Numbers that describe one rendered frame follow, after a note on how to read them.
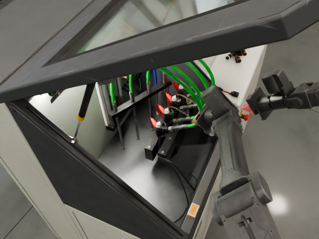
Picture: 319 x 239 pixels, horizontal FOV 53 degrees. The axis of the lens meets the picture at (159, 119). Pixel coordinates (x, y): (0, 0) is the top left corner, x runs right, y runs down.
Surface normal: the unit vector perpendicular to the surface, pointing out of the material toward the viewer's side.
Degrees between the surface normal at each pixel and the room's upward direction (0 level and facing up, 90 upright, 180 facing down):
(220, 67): 0
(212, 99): 60
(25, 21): 0
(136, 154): 0
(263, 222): 36
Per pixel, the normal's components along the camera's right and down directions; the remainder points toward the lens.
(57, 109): 0.91, 0.30
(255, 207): -0.54, -0.29
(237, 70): -0.04, -0.65
